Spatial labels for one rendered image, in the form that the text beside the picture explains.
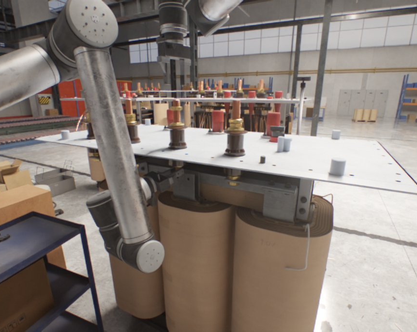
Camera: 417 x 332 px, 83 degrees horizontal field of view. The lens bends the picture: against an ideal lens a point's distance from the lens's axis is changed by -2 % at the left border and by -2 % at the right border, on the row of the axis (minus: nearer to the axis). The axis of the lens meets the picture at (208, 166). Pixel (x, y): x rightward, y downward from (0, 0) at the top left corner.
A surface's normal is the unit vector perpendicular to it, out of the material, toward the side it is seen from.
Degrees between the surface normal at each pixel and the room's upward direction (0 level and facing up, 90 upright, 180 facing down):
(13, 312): 90
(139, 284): 90
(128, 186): 77
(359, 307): 0
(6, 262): 0
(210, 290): 90
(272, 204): 90
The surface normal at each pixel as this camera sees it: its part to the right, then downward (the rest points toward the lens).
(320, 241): 0.36, 0.27
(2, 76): 0.68, -0.07
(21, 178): 0.88, -0.02
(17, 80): 0.80, 0.19
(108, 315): 0.00, -0.96
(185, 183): -0.45, 0.26
